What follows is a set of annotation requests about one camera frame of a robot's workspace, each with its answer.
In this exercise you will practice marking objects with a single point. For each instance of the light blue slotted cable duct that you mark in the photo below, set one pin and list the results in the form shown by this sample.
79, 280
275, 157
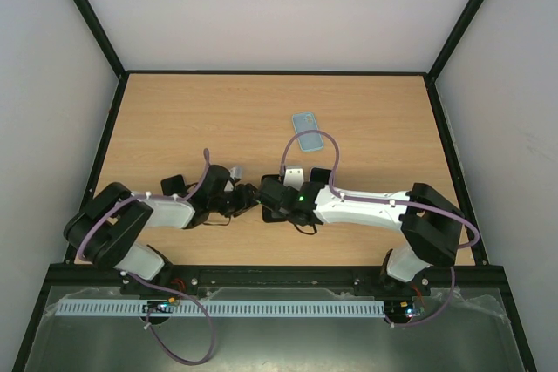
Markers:
222, 309

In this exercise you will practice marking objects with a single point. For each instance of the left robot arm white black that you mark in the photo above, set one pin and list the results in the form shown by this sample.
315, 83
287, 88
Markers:
106, 231

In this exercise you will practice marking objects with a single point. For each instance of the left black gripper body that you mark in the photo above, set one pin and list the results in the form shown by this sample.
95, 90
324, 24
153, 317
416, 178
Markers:
234, 206

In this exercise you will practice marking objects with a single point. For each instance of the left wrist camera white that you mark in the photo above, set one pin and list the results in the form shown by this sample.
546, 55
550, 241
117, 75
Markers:
235, 175

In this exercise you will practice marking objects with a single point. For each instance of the black front rail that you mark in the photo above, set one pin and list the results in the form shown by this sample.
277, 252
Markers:
360, 281

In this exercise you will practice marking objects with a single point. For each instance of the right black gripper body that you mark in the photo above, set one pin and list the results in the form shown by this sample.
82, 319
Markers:
268, 194

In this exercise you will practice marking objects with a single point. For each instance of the light blue phone case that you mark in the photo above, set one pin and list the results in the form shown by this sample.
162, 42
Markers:
304, 124

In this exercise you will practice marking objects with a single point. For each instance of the black phone case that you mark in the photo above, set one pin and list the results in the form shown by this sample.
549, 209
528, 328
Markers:
267, 215

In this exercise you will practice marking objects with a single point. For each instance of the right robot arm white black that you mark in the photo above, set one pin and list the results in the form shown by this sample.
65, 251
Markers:
429, 222

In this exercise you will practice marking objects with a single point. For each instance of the small black phone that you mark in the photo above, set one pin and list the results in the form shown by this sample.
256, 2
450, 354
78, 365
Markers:
174, 185

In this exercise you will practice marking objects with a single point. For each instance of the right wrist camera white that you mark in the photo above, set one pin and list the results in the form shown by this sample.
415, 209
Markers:
292, 176

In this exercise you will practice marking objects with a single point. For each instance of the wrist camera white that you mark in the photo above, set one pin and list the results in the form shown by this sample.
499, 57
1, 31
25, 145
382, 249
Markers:
292, 176
235, 175

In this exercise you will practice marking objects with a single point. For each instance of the black phone camera side up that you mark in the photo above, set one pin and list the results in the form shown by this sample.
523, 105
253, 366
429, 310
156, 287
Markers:
320, 175

